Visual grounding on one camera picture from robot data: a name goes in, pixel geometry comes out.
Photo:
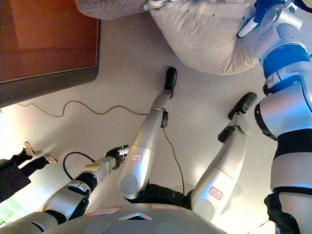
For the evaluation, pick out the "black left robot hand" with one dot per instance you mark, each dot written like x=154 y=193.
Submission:
x=119 y=154

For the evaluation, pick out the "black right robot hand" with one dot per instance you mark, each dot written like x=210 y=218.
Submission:
x=262 y=11

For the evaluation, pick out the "beige fringed throw pillow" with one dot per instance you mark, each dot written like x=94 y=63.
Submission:
x=204 y=41

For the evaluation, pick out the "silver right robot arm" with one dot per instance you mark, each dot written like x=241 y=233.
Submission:
x=285 y=109

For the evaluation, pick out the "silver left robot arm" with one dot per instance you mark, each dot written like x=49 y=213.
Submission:
x=70 y=195

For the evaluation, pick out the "silver left robot leg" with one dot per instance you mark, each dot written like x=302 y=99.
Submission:
x=143 y=151

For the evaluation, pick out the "silver robot leg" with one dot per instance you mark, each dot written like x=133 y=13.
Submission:
x=224 y=170
x=143 y=151

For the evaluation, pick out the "beige shoe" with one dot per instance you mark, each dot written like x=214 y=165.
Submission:
x=50 y=158
x=29 y=147

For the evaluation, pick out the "grey robot torso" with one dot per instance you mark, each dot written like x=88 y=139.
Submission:
x=136 y=224

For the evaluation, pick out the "black left robot foot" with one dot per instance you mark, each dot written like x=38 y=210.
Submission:
x=171 y=78

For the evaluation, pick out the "black robot foot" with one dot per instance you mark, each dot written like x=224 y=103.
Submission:
x=245 y=102
x=171 y=78

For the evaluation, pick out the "black right robot foot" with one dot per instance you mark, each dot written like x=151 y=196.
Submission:
x=245 y=102

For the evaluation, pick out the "silver right robot leg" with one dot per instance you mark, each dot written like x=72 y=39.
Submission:
x=224 y=170

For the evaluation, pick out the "person in black trousers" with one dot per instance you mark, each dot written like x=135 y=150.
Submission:
x=14 y=173

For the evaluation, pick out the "red-brown wooden desk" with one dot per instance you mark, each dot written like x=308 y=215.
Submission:
x=48 y=36

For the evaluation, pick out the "grey fabric tub armchair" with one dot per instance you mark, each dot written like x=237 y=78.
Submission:
x=107 y=8

